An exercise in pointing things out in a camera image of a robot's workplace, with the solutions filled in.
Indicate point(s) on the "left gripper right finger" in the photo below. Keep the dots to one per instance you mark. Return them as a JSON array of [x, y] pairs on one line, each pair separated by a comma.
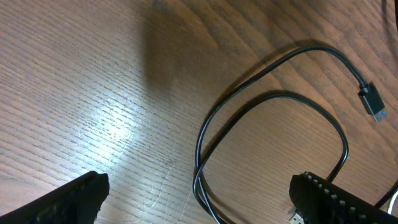
[[318, 201]]

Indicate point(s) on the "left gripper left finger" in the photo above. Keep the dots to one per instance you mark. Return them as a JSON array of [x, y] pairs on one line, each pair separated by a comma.
[[78, 201]]

